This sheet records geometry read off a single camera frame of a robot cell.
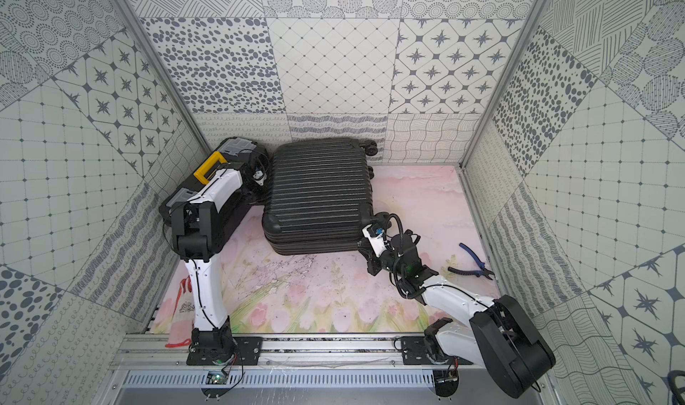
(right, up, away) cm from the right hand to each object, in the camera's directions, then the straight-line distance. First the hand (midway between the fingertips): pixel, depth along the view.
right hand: (361, 251), depth 85 cm
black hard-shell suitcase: (-13, +18, -3) cm, 23 cm away
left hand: (-31, +16, +16) cm, 38 cm away
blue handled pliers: (+42, -8, +3) cm, 43 cm away
